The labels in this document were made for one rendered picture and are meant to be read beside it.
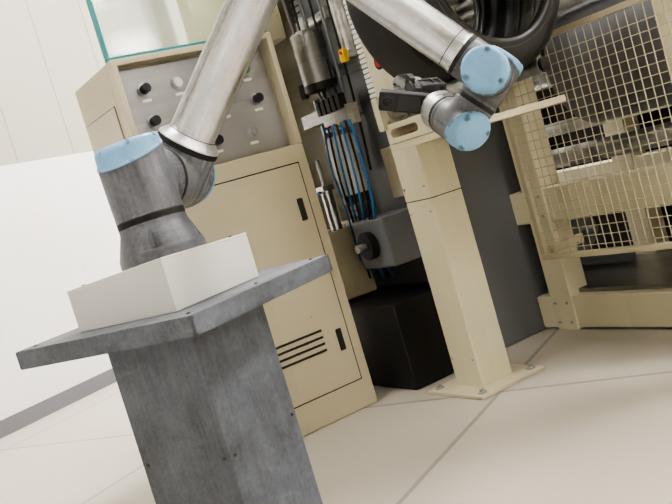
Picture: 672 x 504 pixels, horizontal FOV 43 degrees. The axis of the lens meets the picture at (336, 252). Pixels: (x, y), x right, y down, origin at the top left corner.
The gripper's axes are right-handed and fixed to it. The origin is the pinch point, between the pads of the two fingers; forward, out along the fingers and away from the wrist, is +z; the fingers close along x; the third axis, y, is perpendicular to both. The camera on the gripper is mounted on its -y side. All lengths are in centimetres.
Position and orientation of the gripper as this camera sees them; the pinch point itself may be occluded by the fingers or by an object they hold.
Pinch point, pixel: (393, 82)
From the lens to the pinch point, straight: 214.1
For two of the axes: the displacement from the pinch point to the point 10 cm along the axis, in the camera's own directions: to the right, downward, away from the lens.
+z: -3.4, -4.6, 8.2
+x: 0.3, -8.8, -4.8
